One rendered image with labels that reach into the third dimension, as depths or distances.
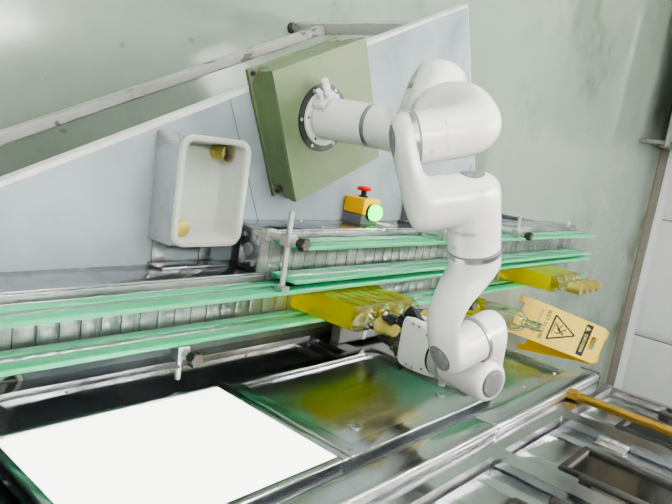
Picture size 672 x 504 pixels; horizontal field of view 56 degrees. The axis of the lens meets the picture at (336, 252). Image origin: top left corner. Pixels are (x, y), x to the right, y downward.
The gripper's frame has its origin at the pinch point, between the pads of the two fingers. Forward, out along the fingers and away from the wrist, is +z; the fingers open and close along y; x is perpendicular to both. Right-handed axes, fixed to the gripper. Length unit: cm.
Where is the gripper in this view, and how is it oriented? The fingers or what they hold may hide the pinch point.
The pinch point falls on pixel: (391, 329)
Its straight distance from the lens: 133.7
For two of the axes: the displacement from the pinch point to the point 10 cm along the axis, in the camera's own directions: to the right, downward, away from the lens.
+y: 1.5, -9.7, -1.7
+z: -5.4, -2.3, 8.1
